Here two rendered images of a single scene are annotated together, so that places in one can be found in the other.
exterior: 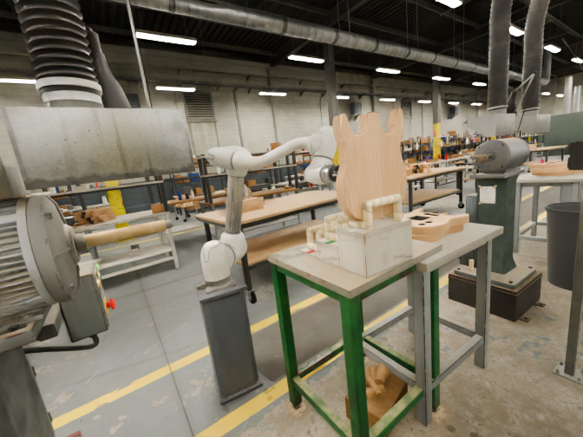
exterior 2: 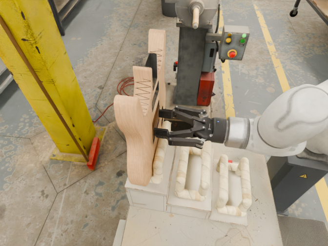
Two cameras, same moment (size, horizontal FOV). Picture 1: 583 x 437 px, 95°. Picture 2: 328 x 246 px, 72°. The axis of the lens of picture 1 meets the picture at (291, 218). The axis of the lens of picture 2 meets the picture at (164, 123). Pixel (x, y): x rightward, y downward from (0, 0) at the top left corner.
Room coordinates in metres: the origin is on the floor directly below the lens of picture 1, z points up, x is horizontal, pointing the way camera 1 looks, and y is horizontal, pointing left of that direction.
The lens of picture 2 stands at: (1.37, -0.66, 1.83)
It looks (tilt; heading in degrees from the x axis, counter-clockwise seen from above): 49 degrees down; 130
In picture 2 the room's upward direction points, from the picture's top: straight up
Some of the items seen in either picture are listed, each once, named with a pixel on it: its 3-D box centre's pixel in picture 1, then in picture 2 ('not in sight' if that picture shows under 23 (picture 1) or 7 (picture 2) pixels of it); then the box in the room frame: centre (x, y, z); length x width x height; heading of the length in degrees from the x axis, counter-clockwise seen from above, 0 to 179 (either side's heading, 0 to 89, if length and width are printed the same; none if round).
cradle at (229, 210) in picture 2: not in sight; (230, 210); (1.37, -0.26, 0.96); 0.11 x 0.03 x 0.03; 31
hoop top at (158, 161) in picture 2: not in sight; (162, 143); (1.08, -0.31, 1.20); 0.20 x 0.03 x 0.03; 120
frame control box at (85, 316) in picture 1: (59, 318); (227, 41); (0.77, 0.76, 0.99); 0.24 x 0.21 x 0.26; 123
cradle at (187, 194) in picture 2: not in sight; (190, 194); (1.23, -0.34, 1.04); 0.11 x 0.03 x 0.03; 31
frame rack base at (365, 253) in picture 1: (375, 244); (153, 168); (1.05, -0.33, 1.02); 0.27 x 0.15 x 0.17; 121
